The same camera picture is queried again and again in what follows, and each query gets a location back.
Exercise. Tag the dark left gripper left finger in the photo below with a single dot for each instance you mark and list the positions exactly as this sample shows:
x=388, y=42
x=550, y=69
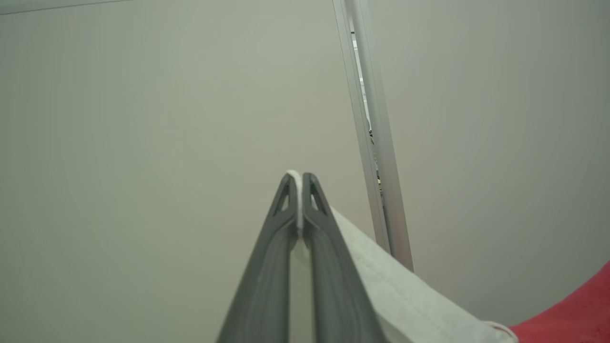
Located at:
x=267, y=286

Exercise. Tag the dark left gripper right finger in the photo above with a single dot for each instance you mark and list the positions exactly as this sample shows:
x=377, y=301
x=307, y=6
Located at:
x=333, y=295

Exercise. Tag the grey metal partition post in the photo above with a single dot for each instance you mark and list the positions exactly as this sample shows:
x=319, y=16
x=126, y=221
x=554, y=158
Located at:
x=387, y=166

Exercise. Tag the red white jersey garment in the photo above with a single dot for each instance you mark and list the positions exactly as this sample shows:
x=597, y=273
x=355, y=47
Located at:
x=405, y=295

